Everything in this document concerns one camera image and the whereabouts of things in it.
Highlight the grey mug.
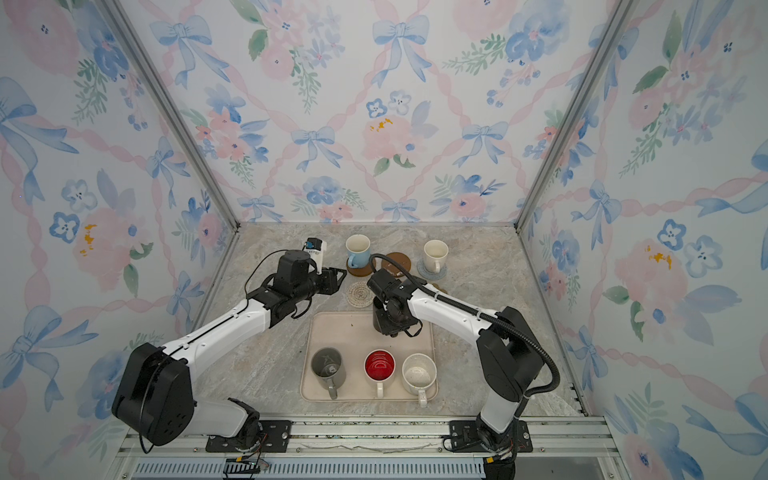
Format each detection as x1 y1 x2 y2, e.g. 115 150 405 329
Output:
310 347 347 400

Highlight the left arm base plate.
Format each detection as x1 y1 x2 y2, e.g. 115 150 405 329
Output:
205 420 292 454

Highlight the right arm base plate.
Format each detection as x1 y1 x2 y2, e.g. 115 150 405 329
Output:
442 420 534 454

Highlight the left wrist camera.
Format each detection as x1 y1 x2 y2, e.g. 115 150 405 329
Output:
273 237 324 294

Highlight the black mug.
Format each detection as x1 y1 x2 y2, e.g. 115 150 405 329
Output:
372 298 401 338

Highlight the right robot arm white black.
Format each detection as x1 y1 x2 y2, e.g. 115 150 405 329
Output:
367 278 561 453

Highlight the white and blue mug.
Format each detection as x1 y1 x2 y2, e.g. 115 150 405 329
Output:
345 234 371 269

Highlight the glossy brown wooden coaster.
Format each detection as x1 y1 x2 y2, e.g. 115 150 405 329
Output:
380 252 412 278

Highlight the matte brown wooden coaster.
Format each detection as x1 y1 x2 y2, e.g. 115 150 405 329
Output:
346 259 373 277

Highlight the clear patterned glass coaster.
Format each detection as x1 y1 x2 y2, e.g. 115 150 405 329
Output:
345 281 375 309

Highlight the beige serving tray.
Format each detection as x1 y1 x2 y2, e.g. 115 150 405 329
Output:
300 311 435 403

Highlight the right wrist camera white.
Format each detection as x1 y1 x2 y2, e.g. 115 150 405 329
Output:
367 269 402 301

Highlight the black corrugated cable right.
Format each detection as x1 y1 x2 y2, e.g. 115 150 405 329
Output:
368 253 561 421

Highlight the grey braided round coaster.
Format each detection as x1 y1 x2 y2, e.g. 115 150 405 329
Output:
417 259 448 282

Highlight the aluminium front rail frame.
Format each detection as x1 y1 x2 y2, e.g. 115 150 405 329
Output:
106 416 629 479

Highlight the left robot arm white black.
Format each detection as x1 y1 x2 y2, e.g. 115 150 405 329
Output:
111 267 347 452

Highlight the cream mug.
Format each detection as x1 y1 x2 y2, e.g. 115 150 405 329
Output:
424 239 449 272

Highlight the red interior white mug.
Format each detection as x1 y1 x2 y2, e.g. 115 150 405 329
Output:
364 349 396 399

